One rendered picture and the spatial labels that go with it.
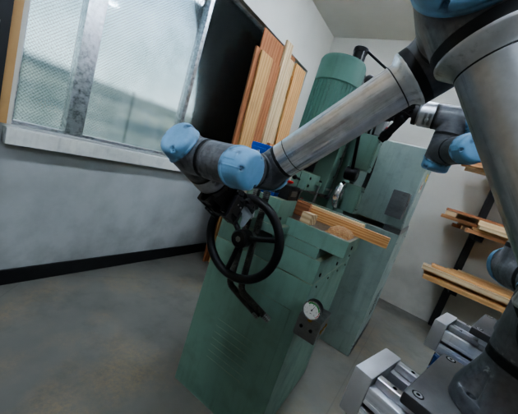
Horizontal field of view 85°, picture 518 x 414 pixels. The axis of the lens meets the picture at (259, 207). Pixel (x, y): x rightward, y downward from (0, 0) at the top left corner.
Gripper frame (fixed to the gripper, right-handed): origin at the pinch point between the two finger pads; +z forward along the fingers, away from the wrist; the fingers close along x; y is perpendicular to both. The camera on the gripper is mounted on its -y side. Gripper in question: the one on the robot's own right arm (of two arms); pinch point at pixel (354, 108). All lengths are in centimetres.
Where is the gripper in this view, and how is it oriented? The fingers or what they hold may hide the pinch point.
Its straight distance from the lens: 109.0
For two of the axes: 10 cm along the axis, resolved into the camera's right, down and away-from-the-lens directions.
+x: -5.8, 5.7, -5.8
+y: -0.7, -7.4, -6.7
